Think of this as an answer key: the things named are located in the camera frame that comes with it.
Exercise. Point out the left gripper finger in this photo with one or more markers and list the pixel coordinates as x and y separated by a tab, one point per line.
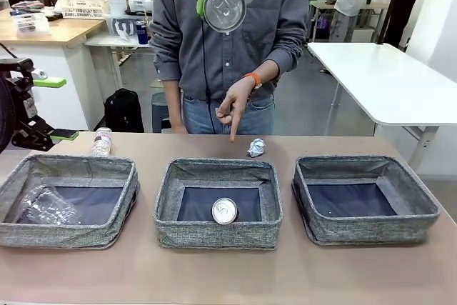
50	82
64	135

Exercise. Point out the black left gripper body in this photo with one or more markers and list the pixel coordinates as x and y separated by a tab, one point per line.
21	101

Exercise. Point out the black printed drink can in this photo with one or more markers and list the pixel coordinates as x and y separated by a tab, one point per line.
225	8

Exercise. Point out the clear plastic cup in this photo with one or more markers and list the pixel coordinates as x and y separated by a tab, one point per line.
46	206

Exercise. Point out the red drink can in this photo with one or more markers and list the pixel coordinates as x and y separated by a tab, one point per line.
224	211

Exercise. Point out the person's left forearm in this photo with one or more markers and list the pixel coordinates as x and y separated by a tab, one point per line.
266	69

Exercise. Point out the person's right forearm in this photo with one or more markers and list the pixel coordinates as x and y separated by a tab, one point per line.
173	101

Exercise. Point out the person's left hand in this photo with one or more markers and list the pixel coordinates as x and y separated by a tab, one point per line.
235	99

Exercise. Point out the crushed clear plastic bottle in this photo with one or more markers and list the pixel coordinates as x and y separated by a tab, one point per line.
102	143

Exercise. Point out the person in grey shirt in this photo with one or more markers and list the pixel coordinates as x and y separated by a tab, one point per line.
178	33

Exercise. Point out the white lidded storage box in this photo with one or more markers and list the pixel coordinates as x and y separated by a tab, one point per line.
141	5

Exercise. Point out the clear plastic storage box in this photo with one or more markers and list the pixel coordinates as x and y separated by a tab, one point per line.
30	22

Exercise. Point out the black backpack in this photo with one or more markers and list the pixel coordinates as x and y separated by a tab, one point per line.
123	112

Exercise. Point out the blue energy drink can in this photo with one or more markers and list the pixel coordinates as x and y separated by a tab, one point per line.
141	33

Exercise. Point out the white round container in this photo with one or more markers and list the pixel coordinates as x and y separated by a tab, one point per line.
117	5

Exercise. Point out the white slotted crate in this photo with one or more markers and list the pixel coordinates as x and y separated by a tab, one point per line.
85	5

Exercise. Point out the orange band wristwatch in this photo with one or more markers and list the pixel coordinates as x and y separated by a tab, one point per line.
254	80

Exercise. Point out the grey fabric basket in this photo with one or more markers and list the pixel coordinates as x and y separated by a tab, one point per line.
71	233
375	228
214	237

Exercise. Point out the background wooden desk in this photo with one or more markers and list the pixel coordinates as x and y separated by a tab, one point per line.
378	5

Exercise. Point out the blue jeans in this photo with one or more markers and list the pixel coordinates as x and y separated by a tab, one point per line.
260	115

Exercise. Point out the large white table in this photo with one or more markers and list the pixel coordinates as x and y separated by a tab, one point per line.
357	76

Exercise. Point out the bystander in black trousers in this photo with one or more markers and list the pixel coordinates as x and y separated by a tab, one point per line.
405	15

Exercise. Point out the crumpled white paper ball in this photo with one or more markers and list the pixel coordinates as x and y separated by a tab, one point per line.
256	148

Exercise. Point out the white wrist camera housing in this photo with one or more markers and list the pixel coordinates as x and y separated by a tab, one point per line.
40	74

